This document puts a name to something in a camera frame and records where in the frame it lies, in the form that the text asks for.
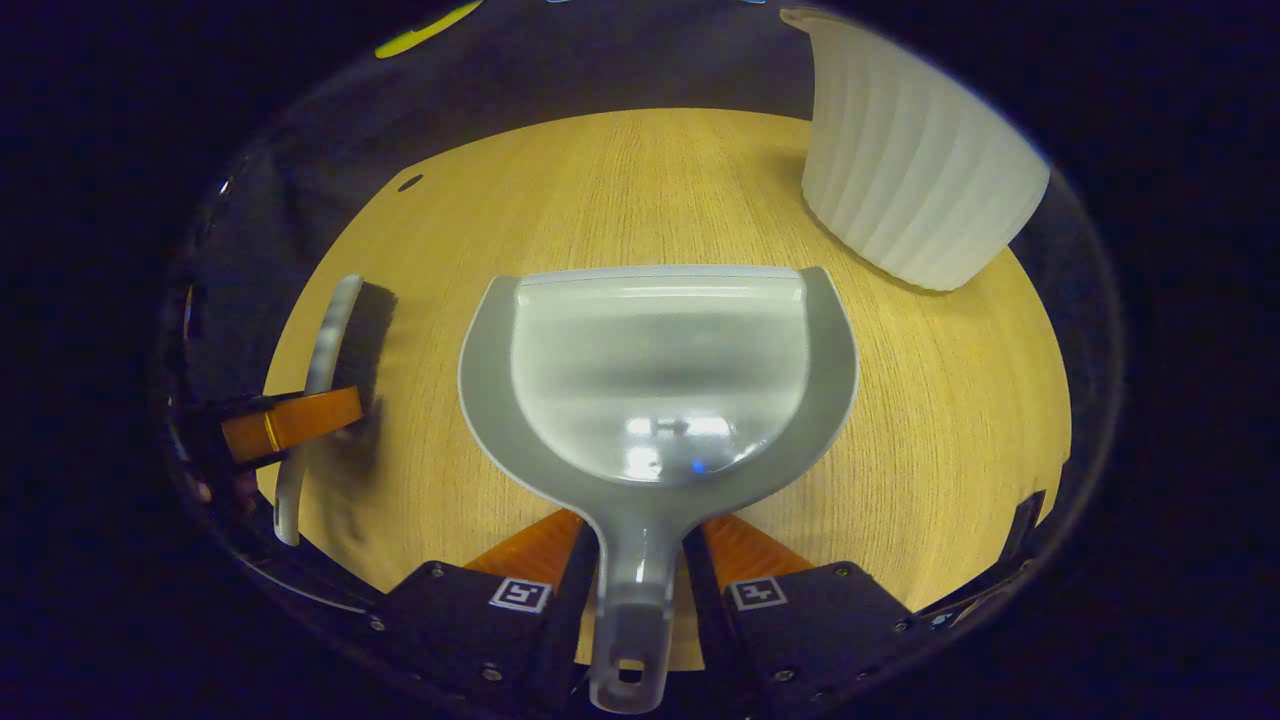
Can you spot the white ribbed garbage bin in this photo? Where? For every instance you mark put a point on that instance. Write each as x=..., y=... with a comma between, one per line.
x=910, y=170

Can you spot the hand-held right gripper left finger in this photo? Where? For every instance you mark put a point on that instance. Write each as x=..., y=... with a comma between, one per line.
x=565, y=610

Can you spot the wooden desktop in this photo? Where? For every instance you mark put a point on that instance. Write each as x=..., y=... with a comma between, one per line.
x=650, y=180

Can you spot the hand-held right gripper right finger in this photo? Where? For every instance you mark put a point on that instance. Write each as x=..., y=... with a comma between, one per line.
x=705, y=610

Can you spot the grey dustpan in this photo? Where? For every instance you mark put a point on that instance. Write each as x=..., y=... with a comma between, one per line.
x=650, y=370

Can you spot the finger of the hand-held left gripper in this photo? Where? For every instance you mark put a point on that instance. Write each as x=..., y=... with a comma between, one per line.
x=295, y=425

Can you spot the small white broom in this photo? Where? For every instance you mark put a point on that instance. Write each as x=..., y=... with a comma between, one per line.
x=325, y=340

